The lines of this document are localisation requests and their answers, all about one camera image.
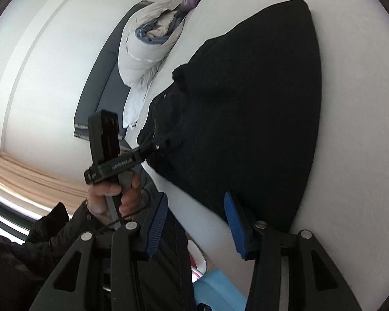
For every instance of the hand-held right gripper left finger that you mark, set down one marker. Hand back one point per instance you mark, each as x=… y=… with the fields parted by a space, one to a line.
x=157 y=226

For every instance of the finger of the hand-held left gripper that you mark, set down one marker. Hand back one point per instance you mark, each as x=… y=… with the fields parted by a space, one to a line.
x=149 y=150

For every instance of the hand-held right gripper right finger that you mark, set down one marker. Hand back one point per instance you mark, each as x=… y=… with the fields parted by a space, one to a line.
x=235 y=225

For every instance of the black pants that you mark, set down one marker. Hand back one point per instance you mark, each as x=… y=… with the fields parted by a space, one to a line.
x=246 y=120

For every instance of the person's left forearm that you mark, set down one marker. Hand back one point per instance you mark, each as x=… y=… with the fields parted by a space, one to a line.
x=71 y=230

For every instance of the person's left hand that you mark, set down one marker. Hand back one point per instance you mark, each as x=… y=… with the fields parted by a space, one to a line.
x=131 y=197

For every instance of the white pillow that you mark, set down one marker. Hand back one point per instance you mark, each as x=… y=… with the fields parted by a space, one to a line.
x=134 y=107

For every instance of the dark grey padded headboard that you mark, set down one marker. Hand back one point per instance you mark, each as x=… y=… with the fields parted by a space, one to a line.
x=97 y=94

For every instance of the pink and white slipper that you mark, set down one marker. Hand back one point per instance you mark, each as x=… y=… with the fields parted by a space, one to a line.
x=196 y=259

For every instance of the person's leg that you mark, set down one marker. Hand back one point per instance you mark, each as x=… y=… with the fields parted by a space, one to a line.
x=168 y=281

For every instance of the blue slipper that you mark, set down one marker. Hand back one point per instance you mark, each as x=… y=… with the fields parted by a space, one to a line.
x=217 y=290

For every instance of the beige curtain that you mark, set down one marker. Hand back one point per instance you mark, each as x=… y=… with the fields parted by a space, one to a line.
x=35 y=178

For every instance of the rolled white duvet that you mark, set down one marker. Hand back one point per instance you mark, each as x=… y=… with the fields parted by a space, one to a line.
x=142 y=51

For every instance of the bed with white sheet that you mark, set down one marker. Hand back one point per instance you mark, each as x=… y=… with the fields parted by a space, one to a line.
x=353 y=136

